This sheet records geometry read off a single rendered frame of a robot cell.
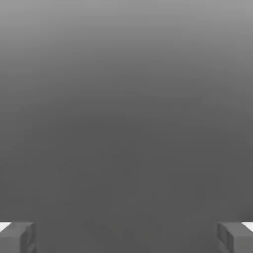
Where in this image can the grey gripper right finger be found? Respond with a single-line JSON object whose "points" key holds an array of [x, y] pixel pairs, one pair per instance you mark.
{"points": [[237, 239]]}

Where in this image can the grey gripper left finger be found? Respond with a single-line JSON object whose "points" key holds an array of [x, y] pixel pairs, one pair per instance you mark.
{"points": [[15, 239]]}

